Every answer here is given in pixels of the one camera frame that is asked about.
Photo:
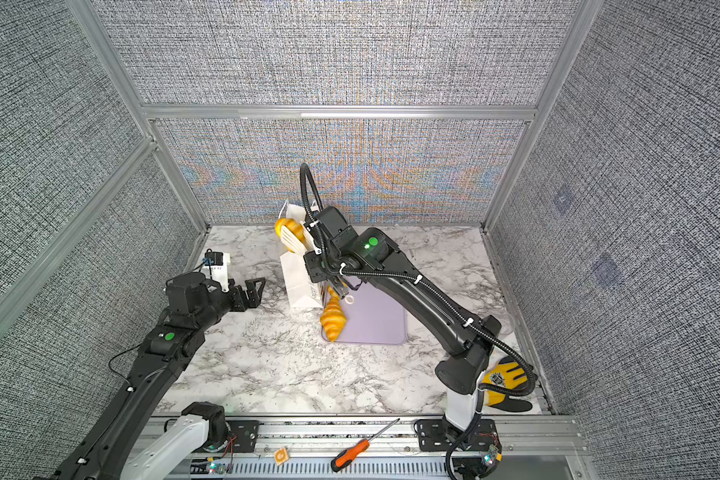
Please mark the aluminium front rail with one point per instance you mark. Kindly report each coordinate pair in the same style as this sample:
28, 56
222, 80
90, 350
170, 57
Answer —
532, 447

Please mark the long striped croissant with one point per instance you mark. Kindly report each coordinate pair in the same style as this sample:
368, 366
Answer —
333, 319

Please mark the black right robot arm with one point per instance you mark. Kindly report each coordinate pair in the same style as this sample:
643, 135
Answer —
373, 257

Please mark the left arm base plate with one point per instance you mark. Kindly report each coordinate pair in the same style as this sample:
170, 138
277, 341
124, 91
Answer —
241, 436

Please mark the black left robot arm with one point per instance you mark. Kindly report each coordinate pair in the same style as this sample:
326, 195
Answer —
195, 303

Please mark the orange handled screwdriver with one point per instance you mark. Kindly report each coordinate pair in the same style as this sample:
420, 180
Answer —
347, 456

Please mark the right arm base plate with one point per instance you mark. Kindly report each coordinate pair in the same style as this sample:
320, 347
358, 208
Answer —
438, 435

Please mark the lilac plastic tray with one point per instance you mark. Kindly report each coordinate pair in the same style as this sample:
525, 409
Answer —
373, 318

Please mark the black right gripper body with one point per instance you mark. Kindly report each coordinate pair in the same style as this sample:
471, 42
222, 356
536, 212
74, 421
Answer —
321, 268

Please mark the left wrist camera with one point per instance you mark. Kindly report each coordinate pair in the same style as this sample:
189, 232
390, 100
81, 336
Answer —
218, 264

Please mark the white printed paper bag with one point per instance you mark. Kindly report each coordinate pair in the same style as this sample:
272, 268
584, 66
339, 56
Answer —
297, 276

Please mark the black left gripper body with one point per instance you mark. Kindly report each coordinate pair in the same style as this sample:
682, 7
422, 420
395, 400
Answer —
237, 301

